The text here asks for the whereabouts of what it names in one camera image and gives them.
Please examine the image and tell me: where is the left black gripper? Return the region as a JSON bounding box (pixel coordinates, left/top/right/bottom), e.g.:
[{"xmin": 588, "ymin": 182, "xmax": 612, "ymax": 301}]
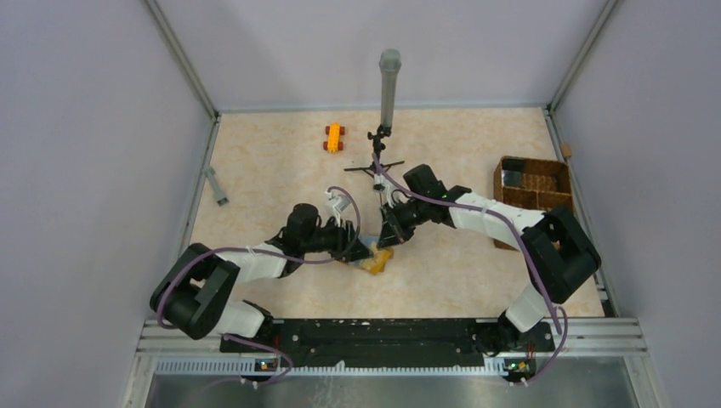
[{"xmin": 301, "ymin": 216, "xmax": 373, "ymax": 262}]

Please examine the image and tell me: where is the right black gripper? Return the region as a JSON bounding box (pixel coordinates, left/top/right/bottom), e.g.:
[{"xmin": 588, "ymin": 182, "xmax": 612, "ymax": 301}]
[{"xmin": 378, "ymin": 197, "xmax": 429, "ymax": 251}]

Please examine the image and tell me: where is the gold card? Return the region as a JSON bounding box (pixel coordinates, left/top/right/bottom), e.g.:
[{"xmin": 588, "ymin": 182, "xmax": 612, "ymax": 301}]
[{"xmin": 366, "ymin": 241, "xmax": 394, "ymax": 269}]

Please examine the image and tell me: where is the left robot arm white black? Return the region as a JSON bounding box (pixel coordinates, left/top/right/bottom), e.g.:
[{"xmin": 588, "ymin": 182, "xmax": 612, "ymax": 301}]
[{"xmin": 150, "ymin": 203, "xmax": 372, "ymax": 352}]

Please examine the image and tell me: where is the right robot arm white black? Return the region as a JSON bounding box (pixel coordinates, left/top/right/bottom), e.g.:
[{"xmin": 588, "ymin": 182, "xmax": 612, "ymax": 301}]
[{"xmin": 374, "ymin": 164, "xmax": 602, "ymax": 350}]

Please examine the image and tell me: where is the black card stack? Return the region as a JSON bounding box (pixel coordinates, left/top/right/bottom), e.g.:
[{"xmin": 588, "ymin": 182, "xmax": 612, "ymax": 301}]
[{"xmin": 501, "ymin": 158, "xmax": 525, "ymax": 188}]

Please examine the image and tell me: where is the orange toy block car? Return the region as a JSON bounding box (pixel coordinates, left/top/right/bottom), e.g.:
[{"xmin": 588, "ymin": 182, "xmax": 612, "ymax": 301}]
[{"xmin": 322, "ymin": 122, "xmax": 345, "ymax": 153}]

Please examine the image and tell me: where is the woven wicker divided basket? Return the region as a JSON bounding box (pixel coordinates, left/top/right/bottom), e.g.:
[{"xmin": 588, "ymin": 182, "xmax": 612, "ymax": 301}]
[{"xmin": 493, "ymin": 156, "xmax": 576, "ymax": 216}]

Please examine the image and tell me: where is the grey microphone on tripod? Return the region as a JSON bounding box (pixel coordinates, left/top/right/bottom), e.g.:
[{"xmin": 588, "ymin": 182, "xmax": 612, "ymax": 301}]
[{"xmin": 344, "ymin": 48, "xmax": 405, "ymax": 207}]

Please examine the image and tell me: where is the small wooden block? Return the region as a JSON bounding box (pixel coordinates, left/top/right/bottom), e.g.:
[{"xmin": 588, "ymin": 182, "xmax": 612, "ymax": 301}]
[{"xmin": 560, "ymin": 143, "xmax": 572, "ymax": 160}]

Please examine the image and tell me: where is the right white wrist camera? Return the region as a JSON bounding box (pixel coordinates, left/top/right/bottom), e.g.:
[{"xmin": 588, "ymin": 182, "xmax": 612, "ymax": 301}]
[{"xmin": 372, "ymin": 173, "xmax": 388, "ymax": 194}]

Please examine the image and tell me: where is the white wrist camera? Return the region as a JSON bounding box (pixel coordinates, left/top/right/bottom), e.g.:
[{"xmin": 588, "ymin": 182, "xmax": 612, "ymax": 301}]
[
  {"xmin": 372, "ymin": 173, "xmax": 388, "ymax": 194},
  {"xmin": 326, "ymin": 190, "xmax": 351, "ymax": 226}
]

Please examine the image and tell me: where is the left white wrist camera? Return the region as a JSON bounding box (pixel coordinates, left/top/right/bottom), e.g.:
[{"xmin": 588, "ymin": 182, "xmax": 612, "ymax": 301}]
[{"xmin": 326, "ymin": 190, "xmax": 351, "ymax": 226}]

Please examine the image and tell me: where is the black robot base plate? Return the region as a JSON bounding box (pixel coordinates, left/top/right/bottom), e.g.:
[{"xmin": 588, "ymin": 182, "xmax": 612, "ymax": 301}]
[{"xmin": 251, "ymin": 318, "xmax": 555, "ymax": 368}]

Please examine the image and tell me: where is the grey metal bracket tool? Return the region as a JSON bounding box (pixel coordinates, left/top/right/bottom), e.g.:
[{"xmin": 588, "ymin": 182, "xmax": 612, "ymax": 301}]
[{"xmin": 203, "ymin": 166, "xmax": 229, "ymax": 207}]

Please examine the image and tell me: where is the white slotted cable duct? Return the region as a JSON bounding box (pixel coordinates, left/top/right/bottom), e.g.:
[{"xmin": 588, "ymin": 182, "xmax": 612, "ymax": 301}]
[{"xmin": 155, "ymin": 357, "xmax": 531, "ymax": 377}]

